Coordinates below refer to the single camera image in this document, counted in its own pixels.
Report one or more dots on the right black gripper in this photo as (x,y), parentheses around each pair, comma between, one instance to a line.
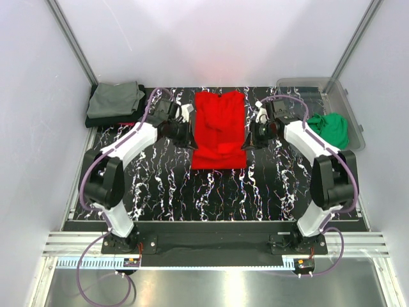
(252,141)

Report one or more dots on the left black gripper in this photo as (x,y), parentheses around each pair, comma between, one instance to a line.
(188,141)

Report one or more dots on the red t shirt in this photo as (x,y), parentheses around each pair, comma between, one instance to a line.
(219,131)

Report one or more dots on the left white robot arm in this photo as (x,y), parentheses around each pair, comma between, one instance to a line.
(102,182)

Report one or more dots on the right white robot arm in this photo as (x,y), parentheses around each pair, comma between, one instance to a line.
(334,185)

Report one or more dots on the folded pink t shirt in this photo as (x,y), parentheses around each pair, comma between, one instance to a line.
(127,124)

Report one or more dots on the green t shirt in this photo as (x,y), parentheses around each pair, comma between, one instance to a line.
(333,128)

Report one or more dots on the clear plastic bin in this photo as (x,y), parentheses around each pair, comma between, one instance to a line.
(325,95)

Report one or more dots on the folded grey t shirt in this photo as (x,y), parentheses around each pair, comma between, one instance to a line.
(114,100)

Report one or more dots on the folded black t shirt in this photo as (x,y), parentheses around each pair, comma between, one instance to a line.
(114,120)

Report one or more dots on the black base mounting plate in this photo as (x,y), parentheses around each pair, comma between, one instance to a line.
(214,244)

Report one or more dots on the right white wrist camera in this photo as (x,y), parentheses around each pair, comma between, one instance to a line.
(261,116)

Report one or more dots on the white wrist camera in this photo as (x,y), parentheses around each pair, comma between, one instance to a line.
(261,116)
(183,112)

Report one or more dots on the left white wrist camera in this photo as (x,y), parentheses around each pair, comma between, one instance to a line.
(183,112)

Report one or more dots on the white slotted cable duct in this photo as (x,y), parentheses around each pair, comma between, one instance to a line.
(125,264)

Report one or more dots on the right aluminium corner post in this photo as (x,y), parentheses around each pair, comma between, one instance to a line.
(358,34)

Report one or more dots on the aluminium corner post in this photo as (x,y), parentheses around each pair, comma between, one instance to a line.
(358,34)
(67,31)

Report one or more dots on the aluminium frame rail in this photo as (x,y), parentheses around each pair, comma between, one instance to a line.
(356,244)

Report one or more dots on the left aluminium corner post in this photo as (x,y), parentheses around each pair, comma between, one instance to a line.
(67,31)

